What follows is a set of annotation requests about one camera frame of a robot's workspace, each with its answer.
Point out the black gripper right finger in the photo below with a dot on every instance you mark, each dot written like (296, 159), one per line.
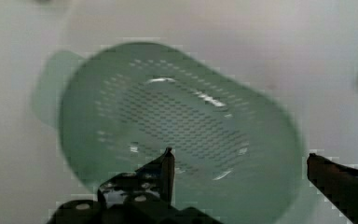
(338, 183)

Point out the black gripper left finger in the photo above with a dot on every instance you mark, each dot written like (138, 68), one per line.
(155, 177)

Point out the green plastic strainer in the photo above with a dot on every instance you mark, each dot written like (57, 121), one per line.
(238, 155)

